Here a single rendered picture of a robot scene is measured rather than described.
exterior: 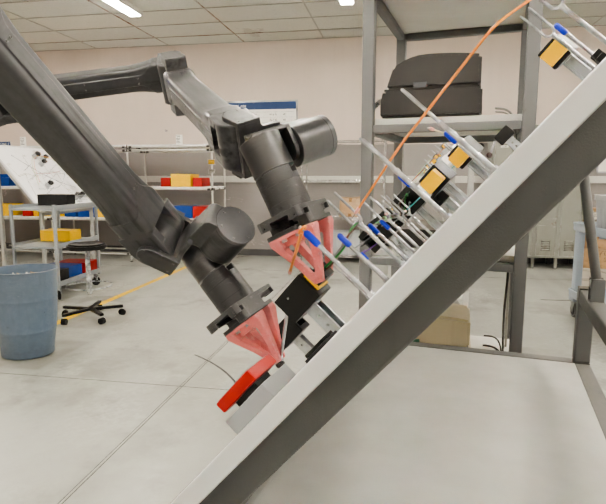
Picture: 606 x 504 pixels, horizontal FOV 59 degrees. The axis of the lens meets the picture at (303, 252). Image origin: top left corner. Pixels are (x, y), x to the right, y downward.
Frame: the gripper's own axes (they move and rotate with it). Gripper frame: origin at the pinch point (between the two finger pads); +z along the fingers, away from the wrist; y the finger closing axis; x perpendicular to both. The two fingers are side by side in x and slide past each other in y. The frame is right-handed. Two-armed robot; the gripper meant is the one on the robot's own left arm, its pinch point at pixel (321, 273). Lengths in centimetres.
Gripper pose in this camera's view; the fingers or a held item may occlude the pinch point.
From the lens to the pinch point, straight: 69.9
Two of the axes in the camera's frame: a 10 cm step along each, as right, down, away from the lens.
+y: 3.8, -1.7, 9.1
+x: -8.2, 3.9, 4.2
